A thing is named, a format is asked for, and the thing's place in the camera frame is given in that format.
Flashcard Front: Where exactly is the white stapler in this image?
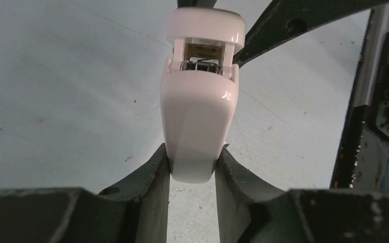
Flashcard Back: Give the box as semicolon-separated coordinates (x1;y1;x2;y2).
160;7;246;184

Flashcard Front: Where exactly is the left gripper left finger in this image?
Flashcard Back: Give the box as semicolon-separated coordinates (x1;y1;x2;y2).
0;145;170;242

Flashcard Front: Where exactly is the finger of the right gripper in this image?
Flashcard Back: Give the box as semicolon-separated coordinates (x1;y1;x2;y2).
233;1;389;66
177;0;217;8

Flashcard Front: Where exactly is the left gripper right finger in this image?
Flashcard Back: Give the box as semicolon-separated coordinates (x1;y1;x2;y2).
215;148;389;242

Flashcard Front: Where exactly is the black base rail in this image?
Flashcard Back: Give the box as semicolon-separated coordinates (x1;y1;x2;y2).
330;3;389;190

